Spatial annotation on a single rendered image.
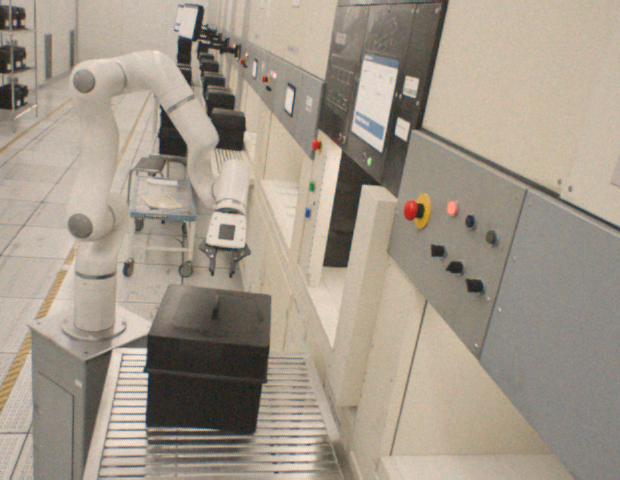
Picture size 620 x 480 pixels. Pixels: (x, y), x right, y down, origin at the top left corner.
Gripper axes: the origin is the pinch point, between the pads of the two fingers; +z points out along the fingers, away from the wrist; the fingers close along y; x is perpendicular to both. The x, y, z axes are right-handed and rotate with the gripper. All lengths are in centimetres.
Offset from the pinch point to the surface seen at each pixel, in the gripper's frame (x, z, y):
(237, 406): 4.1, 34.0, 8.0
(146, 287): 225, -69, -58
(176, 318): -2.7, 15.5, -9.2
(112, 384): 19.8, 28.6, -25.5
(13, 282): 216, -60, -136
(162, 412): 6.6, 36.4, -9.8
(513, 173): -74, 9, 44
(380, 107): -31, -34, 34
